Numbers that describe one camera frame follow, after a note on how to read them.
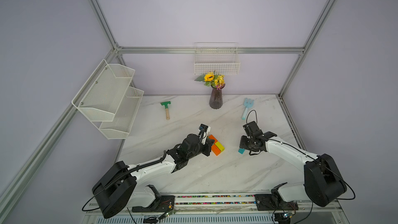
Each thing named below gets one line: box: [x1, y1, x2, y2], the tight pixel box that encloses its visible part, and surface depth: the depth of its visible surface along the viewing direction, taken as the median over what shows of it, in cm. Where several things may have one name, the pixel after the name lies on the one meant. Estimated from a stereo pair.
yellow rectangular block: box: [214, 141, 226, 153], surface depth 92 cm
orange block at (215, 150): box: [211, 144, 221, 157], surface depth 92 cm
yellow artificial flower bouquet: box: [194, 72, 225, 91], surface depth 97 cm
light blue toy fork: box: [241, 97, 255, 120], surface depth 116 cm
